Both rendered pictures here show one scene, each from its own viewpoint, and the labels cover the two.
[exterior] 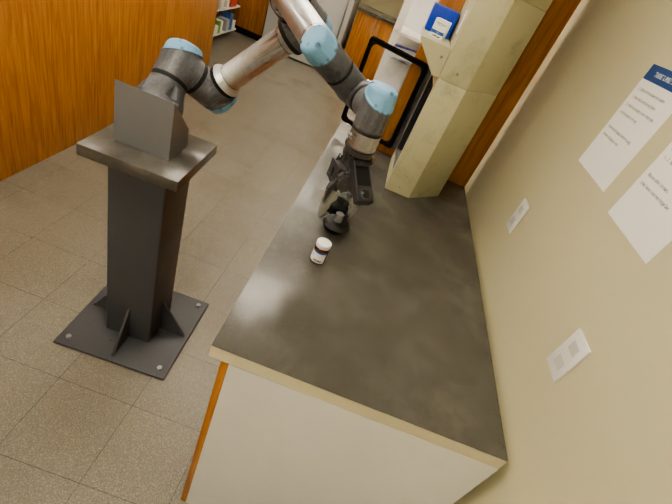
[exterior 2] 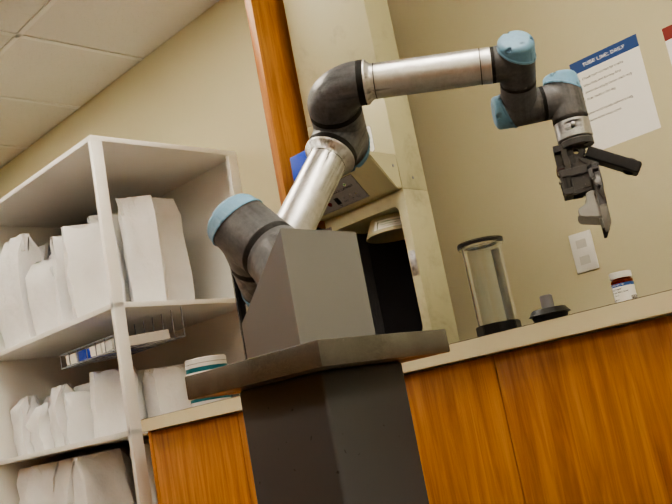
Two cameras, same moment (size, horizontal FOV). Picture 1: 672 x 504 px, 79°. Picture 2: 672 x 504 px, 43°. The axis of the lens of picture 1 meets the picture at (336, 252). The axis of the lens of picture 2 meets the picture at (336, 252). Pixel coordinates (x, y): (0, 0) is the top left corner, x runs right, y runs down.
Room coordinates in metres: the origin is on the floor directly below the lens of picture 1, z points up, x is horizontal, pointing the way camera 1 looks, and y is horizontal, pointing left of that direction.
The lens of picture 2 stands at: (0.04, 1.67, 0.82)
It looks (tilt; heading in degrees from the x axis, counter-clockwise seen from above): 11 degrees up; 317
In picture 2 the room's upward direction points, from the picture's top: 11 degrees counter-clockwise
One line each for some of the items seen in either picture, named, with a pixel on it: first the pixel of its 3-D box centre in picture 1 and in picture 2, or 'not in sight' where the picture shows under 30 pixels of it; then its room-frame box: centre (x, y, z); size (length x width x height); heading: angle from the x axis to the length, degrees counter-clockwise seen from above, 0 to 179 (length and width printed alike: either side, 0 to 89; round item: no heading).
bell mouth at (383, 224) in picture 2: not in sight; (393, 226); (1.73, -0.17, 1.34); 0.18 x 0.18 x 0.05
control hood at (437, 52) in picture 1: (429, 50); (344, 187); (1.74, -0.01, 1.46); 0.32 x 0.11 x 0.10; 3
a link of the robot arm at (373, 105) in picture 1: (374, 109); (563, 98); (0.97, 0.05, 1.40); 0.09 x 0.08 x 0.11; 42
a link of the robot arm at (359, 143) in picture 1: (362, 139); (573, 132); (0.97, 0.05, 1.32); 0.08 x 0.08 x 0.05
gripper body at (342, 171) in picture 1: (350, 167); (579, 169); (0.97, 0.06, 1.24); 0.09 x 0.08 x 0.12; 34
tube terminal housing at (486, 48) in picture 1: (455, 103); (395, 234); (1.76, -0.19, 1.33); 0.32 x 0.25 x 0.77; 3
